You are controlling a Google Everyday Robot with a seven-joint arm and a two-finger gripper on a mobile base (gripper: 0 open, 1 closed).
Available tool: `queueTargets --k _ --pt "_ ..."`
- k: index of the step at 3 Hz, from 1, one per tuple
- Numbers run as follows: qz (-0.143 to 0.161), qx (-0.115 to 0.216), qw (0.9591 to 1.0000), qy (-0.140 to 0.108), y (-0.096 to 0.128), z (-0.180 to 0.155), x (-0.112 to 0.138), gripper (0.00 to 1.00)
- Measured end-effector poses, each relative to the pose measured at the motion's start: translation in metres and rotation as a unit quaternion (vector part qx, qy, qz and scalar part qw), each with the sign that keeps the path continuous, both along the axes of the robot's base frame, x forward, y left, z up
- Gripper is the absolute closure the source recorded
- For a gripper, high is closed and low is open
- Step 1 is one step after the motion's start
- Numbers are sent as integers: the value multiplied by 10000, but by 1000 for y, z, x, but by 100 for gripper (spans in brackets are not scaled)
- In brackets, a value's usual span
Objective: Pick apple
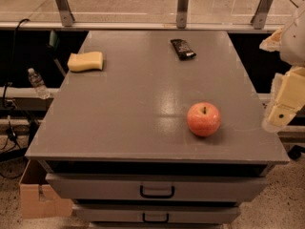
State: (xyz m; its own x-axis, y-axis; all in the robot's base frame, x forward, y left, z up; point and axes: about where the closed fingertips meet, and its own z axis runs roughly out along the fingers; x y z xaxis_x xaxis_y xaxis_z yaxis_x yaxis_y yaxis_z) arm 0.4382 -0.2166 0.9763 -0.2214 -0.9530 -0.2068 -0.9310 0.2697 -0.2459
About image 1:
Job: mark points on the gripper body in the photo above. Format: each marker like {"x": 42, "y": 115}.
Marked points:
{"x": 294, "y": 47}

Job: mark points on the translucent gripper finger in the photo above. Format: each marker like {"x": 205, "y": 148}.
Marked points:
{"x": 276, "y": 83}
{"x": 276, "y": 117}

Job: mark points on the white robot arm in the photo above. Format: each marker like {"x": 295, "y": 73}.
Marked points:
{"x": 289, "y": 40}

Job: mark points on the red apple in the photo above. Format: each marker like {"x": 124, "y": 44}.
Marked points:
{"x": 203, "y": 119}

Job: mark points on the black snack bag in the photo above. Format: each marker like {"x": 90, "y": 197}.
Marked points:
{"x": 183, "y": 49}

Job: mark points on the grey drawer cabinet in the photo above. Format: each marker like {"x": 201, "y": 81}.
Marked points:
{"x": 130, "y": 118}

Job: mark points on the yellow sponge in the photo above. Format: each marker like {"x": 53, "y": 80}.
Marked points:
{"x": 79, "y": 62}

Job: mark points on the lower grey drawer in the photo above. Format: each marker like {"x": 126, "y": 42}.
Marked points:
{"x": 155, "y": 213}

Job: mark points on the grey drawer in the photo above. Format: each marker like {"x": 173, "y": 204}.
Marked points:
{"x": 168, "y": 188}
{"x": 155, "y": 213}

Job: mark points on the upper grey drawer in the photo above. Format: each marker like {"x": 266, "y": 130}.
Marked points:
{"x": 168, "y": 188}

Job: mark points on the clear plastic water bottle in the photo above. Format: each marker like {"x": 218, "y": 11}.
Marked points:
{"x": 38, "y": 84}

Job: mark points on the brown cardboard box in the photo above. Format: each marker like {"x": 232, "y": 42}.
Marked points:
{"x": 37, "y": 199}

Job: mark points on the right metal bracket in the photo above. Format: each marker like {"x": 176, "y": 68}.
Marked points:
{"x": 259, "y": 20}

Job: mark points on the metal bracket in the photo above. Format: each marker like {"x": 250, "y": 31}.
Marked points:
{"x": 259, "y": 20}
{"x": 181, "y": 14}
{"x": 65, "y": 13}

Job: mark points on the middle metal bracket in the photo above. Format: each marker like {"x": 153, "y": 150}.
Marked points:
{"x": 181, "y": 14}

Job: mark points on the left metal bracket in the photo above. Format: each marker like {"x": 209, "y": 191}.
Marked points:
{"x": 65, "y": 13}

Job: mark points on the green handled tool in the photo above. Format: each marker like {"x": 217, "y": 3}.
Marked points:
{"x": 52, "y": 47}

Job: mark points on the metal rail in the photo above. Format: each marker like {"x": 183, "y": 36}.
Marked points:
{"x": 77, "y": 26}

